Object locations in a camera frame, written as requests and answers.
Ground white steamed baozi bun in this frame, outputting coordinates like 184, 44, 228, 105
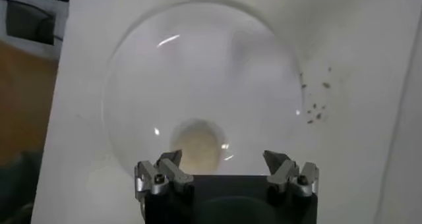
169, 119, 228, 176

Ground scattered dark crumbs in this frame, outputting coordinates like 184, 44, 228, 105
298, 66, 332, 125

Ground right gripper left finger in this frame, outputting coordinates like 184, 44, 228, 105
134, 149, 195, 202

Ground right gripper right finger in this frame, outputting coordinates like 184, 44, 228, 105
262, 150, 320, 198

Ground round white plate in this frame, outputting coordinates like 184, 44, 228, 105
102, 0, 306, 180

